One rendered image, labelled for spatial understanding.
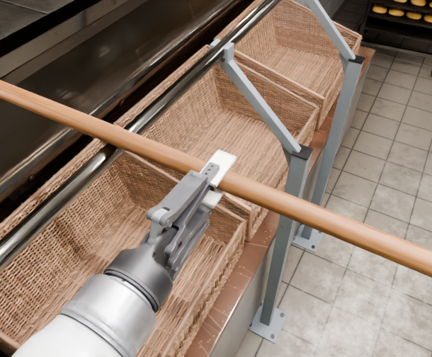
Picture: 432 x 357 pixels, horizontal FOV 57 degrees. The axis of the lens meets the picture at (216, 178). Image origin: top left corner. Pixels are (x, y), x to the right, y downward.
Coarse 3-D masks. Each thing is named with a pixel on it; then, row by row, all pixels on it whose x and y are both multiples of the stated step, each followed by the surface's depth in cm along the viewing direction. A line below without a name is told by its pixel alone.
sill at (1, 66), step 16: (80, 0) 100; (96, 0) 100; (112, 0) 103; (128, 0) 109; (48, 16) 94; (64, 16) 94; (80, 16) 96; (96, 16) 100; (16, 32) 88; (32, 32) 88; (48, 32) 89; (64, 32) 93; (0, 48) 83; (16, 48) 84; (32, 48) 87; (48, 48) 91; (0, 64) 82; (16, 64) 85
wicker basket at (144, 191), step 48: (96, 144) 114; (48, 192) 102; (96, 192) 116; (144, 192) 124; (96, 240) 119; (240, 240) 111; (0, 288) 95; (48, 288) 107; (192, 288) 111; (0, 336) 80; (192, 336) 100
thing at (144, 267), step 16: (144, 240) 45; (160, 240) 44; (128, 256) 44; (144, 256) 43; (160, 256) 46; (112, 272) 43; (128, 272) 42; (144, 272) 42; (160, 272) 43; (144, 288) 42; (160, 288) 43; (160, 304) 44
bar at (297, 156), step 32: (224, 64) 89; (352, 64) 124; (160, 96) 73; (256, 96) 91; (352, 96) 133; (128, 128) 66; (96, 160) 61; (288, 160) 99; (64, 192) 57; (288, 192) 104; (320, 192) 167; (32, 224) 53; (288, 224) 113; (0, 256) 50; (256, 320) 164
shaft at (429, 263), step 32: (0, 96) 70; (32, 96) 67; (96, 128) 62; (160, 160) 58; (192, 160) 57; (256, 192) 53; (320, 224) 50; (352, 224) 49; (384, 256) 48; (416, 256) 46
